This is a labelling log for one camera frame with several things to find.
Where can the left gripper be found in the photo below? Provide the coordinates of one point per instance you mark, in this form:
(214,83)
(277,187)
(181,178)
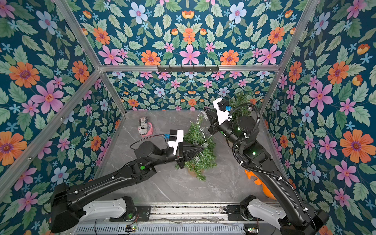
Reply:
(180,155)

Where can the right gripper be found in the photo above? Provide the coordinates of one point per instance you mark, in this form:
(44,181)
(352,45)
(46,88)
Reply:
(213,120)

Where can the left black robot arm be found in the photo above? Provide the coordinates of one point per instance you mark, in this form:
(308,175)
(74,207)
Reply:
(68,203)

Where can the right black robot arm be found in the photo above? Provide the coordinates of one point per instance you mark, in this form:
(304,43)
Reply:
(240,127)

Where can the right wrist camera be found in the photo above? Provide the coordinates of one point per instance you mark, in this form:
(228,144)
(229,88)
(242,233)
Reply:
(223,109)

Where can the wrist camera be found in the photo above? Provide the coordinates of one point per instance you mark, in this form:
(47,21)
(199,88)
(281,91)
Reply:
(223,109)
(175,137)

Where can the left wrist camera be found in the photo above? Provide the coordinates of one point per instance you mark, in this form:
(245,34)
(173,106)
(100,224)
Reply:
(175,137)

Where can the black hook rail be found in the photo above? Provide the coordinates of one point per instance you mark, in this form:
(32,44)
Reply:
(181,68)

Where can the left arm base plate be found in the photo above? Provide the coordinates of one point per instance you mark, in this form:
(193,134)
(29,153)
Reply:
(141,213)

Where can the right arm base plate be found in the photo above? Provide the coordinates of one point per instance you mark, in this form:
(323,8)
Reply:
(233,212)

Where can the white cable duct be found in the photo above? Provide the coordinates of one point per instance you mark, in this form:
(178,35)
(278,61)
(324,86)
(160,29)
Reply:
(161,229)

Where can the aluminium frame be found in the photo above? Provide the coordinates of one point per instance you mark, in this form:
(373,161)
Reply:
(9,178)

